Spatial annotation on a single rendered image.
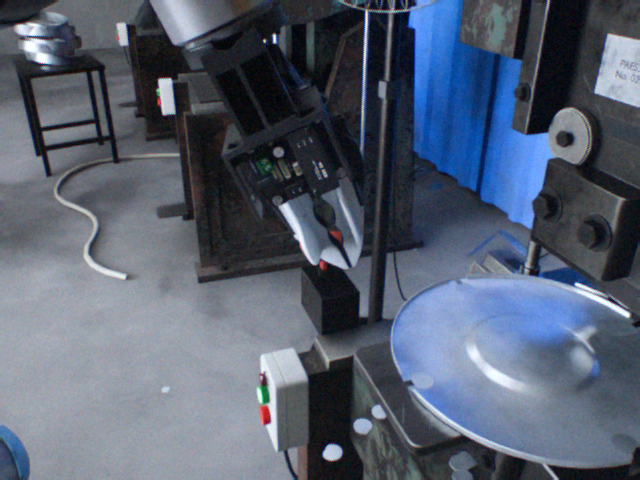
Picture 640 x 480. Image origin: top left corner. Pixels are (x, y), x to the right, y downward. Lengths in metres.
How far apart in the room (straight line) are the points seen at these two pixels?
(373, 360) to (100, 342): 1.46
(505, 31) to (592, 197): 0.18
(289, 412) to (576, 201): 0.48
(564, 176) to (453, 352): 0.21
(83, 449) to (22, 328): 0.63
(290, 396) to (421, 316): 0.24
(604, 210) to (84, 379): 1.57
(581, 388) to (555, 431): 0.07
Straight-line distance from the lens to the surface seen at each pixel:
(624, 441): 0.58
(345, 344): 0.84
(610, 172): 0.58
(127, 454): 1.61
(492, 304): 0.70
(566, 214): 0.58
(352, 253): 0.47
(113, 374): 1.84
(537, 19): 0.59
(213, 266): 2.22
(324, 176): 0.38
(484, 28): 0.63
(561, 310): 0.72
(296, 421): 0.85
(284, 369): 0.82
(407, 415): 0.55
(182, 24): 0.37
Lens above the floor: 1.17
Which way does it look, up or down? 28 degrees down
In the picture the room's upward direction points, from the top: straight up
